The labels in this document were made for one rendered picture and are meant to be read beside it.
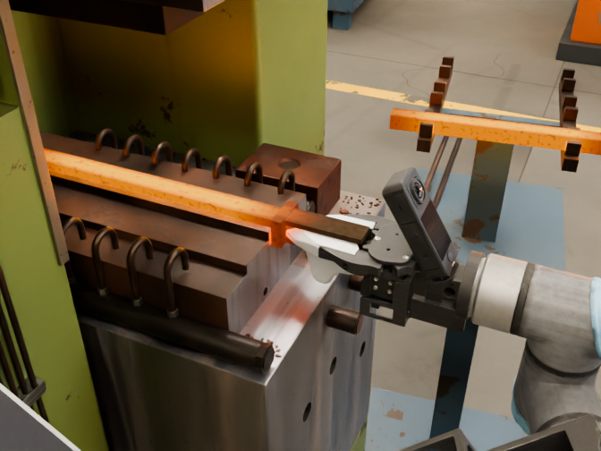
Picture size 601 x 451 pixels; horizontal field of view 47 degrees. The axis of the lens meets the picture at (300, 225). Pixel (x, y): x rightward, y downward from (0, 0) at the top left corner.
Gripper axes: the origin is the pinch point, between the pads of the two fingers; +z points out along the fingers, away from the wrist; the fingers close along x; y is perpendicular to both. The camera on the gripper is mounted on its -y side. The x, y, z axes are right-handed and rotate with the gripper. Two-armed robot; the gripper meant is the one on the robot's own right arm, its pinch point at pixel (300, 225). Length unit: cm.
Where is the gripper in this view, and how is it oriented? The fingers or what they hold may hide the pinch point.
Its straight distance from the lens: 77.5
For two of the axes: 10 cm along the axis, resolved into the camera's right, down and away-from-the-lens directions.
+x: 4.1, -5.2, 7.5
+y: 0.0, 8.2, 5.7
